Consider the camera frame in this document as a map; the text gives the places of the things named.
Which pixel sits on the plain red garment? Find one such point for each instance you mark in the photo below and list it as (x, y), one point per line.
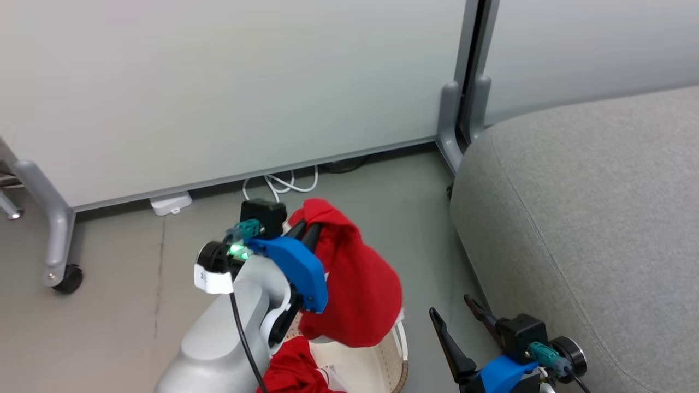
(360, 284)

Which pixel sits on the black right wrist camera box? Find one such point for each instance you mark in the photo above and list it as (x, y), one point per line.
(521, 334)

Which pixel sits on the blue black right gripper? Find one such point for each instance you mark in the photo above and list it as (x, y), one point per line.
(505, 375)

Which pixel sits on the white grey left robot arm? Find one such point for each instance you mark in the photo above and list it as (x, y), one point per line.
(218, 338)

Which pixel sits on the grey fabric sofa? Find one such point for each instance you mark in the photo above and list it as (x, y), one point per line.
(595, 229)

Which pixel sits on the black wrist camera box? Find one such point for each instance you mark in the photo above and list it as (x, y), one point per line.
(521, 334)
(265, 215)

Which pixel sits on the white perforated laundry basket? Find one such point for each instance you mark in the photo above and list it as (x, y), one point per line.
(371, 365)

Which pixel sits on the black caster wheel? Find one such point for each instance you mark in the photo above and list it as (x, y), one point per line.
(69, 278)

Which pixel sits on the red garment with white stripes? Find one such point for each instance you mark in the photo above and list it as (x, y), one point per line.
(292, 368)

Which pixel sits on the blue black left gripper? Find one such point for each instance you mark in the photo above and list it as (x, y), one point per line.
(297, 270)

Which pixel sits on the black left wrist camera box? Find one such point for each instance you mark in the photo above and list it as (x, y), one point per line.
(265, 215)

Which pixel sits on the white power adapter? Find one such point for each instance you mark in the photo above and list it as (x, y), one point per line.
(171, 203)

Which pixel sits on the grey partition post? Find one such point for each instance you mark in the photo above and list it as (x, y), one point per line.
(464, 109)

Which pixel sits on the grey partition leg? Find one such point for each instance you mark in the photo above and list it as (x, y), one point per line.
(52, 218)

